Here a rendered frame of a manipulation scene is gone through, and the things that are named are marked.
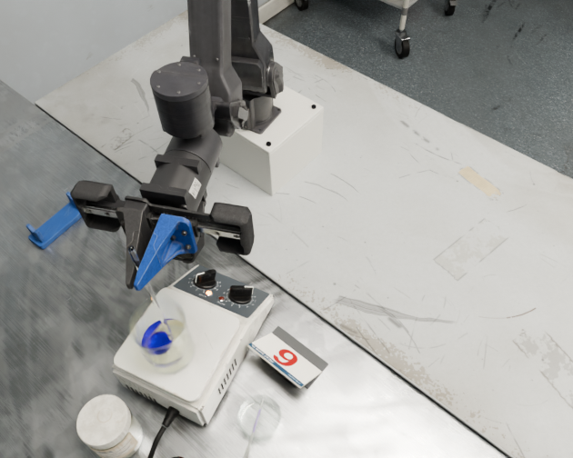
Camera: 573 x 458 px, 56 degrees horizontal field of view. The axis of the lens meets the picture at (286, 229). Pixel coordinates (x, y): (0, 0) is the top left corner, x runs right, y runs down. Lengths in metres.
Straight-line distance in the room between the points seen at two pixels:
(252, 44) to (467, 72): 2.03
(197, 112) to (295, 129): 0.33
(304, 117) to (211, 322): 0.37
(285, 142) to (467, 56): 2.03
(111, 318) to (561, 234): 0.70
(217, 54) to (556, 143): 2.01
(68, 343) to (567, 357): 0.69
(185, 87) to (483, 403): 0.54
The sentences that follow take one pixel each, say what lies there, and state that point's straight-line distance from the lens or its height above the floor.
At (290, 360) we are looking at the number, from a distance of 0.74.
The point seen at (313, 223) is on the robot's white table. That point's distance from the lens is 0.88.
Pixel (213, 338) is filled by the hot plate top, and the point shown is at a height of 0.99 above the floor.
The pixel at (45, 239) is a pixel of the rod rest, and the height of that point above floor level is 0.91.
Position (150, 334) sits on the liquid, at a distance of 0.67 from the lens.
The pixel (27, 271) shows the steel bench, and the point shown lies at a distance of 0.93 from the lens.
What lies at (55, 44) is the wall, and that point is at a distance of 2.20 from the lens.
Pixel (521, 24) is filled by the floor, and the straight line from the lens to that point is 3.12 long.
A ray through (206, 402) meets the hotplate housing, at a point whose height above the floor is 0.97.
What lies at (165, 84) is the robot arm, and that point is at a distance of 0.56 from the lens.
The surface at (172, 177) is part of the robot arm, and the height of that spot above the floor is 1.19.
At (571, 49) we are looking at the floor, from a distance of 3.03.
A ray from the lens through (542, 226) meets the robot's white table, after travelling 0.96.
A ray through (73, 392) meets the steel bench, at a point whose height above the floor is 0.90.
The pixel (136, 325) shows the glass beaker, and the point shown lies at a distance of 0.65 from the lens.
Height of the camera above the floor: 1.61
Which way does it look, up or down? 54 degrees down
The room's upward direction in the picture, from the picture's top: 2 degrees counter-clockwise
